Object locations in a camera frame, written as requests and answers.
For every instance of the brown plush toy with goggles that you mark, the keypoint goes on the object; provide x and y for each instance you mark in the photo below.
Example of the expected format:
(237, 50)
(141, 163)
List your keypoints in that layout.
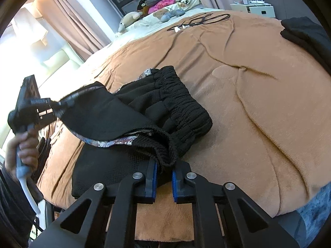
(143, 6)

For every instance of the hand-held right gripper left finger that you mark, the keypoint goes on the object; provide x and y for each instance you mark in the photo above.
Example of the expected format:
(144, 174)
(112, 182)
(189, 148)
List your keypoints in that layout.
(154, 183)

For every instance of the white bedside cabinet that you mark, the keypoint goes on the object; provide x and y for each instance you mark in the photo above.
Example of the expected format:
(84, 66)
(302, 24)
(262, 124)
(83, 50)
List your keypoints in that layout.
(263, 11)

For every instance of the black garment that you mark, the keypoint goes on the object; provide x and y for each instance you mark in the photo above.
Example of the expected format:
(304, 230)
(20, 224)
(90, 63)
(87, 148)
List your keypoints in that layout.
(307, 36)

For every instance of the dark cloth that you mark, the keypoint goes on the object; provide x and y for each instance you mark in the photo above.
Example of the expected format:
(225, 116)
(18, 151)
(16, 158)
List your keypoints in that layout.
(13, 206)

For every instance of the black pants with floral lining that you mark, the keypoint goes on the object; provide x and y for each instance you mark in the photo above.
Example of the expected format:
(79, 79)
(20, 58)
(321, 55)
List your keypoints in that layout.
(116, 113)

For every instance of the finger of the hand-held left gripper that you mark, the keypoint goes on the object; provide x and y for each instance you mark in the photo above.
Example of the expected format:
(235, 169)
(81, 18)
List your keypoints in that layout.
(62, 103)

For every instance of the cream plush toy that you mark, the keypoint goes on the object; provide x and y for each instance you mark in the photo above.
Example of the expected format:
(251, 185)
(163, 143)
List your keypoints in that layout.
(132, 18)

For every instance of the orange-brown blanket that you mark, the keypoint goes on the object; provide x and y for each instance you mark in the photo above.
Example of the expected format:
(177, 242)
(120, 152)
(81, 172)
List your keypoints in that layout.
(245, 95)

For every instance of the brown teddy bear plush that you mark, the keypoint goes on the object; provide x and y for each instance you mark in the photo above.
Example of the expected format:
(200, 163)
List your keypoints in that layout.
(160, 13)

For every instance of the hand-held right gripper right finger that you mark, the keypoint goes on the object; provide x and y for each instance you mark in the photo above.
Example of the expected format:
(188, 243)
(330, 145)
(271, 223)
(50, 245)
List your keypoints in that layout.
(174, 186)

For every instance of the grey plush toy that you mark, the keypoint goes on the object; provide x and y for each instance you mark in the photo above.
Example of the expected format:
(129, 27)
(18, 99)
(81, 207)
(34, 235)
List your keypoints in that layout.
(166, 17)

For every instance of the pink curtain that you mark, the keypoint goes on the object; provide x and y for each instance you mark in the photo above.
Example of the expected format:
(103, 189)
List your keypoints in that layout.
(77, 25)

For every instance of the cream bed sheet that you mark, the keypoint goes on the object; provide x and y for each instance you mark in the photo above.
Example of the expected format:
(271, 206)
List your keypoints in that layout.
(144, 25)

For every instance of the pink plush cloth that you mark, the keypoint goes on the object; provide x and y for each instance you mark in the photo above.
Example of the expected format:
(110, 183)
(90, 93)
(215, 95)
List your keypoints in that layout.
(163, 4)

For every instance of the person's left hand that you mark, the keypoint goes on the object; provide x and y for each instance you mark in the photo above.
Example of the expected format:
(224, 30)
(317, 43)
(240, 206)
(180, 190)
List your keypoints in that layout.
(27, 149)

